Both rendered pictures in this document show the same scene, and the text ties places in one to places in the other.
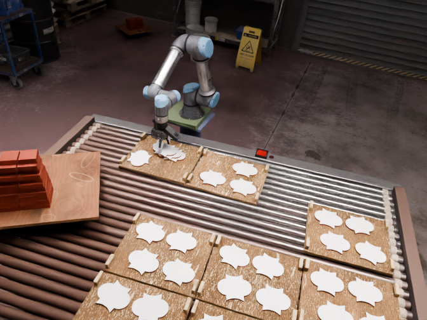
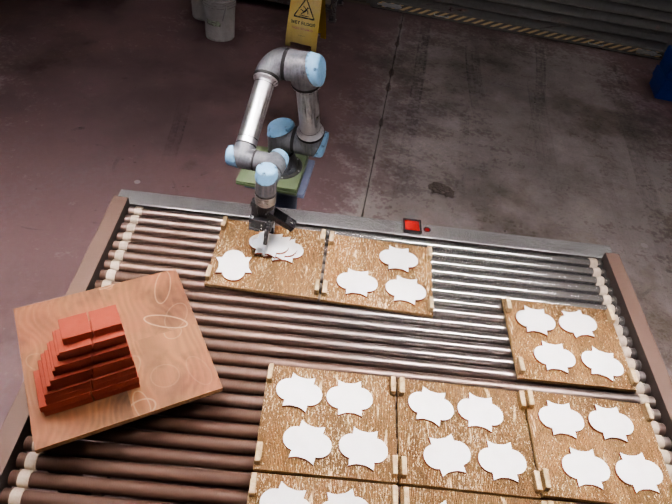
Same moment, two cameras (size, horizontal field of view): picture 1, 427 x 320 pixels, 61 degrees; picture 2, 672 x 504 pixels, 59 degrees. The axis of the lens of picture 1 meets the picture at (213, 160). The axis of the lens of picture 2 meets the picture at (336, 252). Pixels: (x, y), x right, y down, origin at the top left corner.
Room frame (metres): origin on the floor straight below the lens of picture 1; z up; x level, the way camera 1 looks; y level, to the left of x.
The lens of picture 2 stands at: (0.18, 0.50, 2.56)
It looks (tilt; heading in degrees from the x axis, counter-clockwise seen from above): 45 degrees down; 344
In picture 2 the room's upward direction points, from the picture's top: 9 degrees clockwise
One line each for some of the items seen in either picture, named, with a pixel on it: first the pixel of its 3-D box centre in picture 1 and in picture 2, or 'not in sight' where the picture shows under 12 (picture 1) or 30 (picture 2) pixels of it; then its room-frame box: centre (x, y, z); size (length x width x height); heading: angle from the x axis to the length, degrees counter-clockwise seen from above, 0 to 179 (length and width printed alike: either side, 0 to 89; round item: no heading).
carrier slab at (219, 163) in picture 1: (229, 176); (378, 273); (1.64, -0.10, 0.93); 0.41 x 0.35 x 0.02; 75
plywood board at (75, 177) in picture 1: (46, 186); (115, 348); (1.30, 0.81, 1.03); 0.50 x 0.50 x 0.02; 16
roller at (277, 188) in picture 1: (224, 176); (369, 274); (1.67, -0.08, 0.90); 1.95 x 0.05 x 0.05; 78
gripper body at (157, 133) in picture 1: (160, 129); (262, 214); (1.80, 0.33, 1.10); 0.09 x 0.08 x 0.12; 71
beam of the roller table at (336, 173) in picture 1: (234, 153); (369, 229); (1.93, -0.13, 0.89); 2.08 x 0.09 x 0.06; 78
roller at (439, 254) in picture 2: (230, 162); (369, 247); (1.81, -0.11, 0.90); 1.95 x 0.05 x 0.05; 78
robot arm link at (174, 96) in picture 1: (168, 98); (271, 163); (1.89, 0.30, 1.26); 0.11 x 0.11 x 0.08; 66
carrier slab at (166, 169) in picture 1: (162, 157); (268, 257); (1.75, 0.31, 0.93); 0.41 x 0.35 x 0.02; 76
